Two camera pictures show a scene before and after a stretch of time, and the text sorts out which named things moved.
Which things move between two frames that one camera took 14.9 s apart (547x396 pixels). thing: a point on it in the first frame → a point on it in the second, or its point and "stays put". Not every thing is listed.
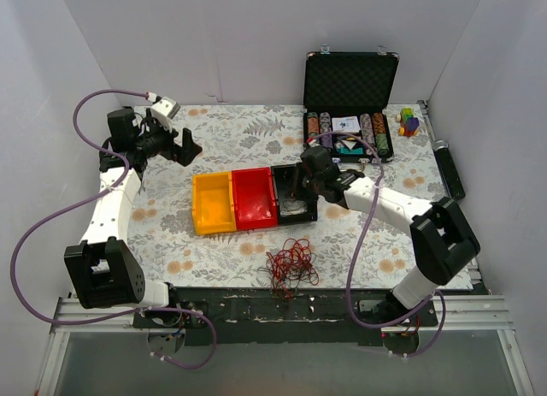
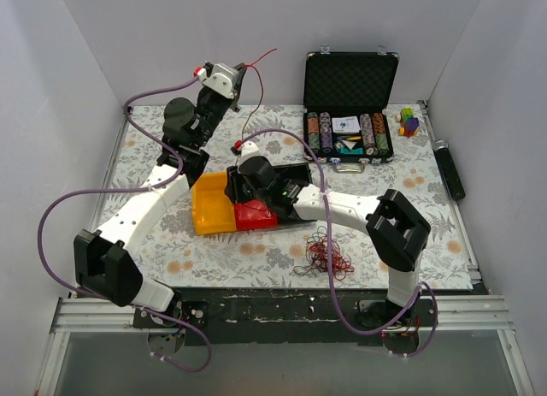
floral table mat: (348, 246) stays put
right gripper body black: (308, 180) → (232, 187)
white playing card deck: (348, 124) stays put
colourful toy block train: (409, 123) stays put
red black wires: (290, 264) → (317, 252)
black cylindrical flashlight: (449, 169) stays put
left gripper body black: (178, 144) → (238, 86)
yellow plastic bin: (214, 203) stays put
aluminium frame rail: (457, 314) stays put
